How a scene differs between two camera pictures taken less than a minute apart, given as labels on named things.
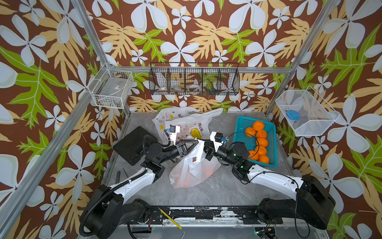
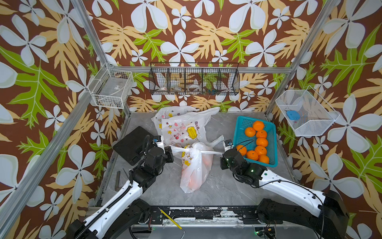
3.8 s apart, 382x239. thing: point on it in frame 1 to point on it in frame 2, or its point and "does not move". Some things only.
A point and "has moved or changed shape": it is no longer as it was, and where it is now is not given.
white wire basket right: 308,114 does not move
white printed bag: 159,119 does not move
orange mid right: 262,150 does not move
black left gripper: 182,151 to 167,151
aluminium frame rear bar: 203,69 does not move
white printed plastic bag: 193,168 has moved or changed shape
